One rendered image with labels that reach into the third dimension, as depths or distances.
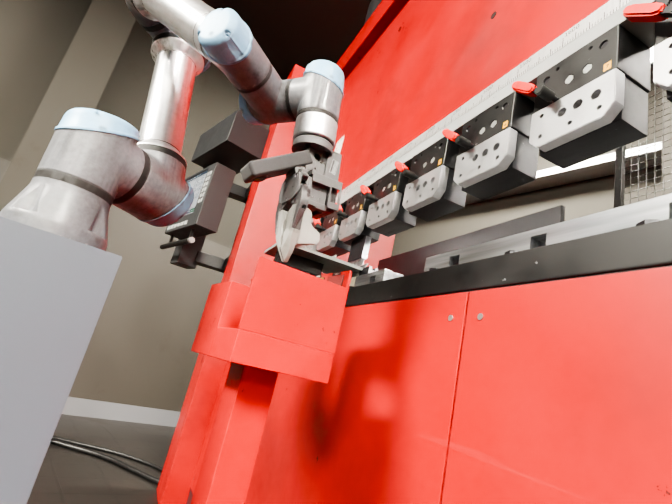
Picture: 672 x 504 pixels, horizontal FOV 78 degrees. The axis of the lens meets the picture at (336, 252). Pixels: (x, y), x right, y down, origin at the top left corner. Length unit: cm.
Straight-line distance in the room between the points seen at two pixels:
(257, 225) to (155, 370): 203
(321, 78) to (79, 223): 45
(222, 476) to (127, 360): 313
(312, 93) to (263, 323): 40
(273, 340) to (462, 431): 27
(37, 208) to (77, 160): 10
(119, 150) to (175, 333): 315
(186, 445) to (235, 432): 142
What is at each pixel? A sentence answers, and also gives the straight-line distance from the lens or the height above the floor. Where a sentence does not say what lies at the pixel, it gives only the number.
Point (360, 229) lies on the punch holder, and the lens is 133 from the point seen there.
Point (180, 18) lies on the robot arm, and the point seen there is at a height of 119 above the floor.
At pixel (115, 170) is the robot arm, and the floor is 91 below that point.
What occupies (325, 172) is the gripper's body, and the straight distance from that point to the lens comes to 72.
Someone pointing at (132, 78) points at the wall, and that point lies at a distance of 419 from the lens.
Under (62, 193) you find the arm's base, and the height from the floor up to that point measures 84.
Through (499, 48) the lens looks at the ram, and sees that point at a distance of 109.
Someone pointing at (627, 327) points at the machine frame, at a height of 77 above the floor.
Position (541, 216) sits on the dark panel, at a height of 132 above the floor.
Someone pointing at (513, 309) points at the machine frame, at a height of 80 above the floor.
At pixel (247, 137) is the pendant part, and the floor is 183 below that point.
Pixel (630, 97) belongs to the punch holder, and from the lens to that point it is 80.
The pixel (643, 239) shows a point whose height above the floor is 86.
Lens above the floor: 67
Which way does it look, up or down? 17 degrees up
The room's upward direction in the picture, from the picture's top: 13 degrees clockwise
